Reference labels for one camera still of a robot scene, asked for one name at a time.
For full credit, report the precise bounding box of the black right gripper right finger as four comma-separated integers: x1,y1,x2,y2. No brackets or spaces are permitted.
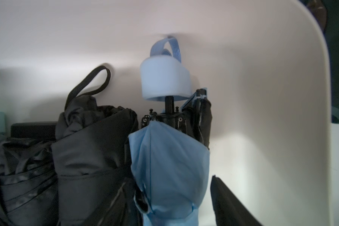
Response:
210,176,261,226

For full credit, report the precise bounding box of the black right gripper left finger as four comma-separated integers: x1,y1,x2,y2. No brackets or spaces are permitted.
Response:
82,180,136,226

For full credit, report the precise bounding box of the black umbrella front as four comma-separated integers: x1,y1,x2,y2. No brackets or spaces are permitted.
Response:
51,66,143,226

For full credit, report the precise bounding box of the black umbrella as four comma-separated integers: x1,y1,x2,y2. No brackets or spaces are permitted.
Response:
0,122,58,226
51,66,143,226

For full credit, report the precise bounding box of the light blue umbrella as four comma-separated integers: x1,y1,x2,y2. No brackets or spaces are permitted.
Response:
129,36,212,226

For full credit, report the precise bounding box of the white plastic storage box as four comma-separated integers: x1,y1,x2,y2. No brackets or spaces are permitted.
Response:
0,1,333,226

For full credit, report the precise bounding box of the dark green cloth napkin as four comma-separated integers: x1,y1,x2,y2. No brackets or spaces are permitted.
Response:
301,1,339,124

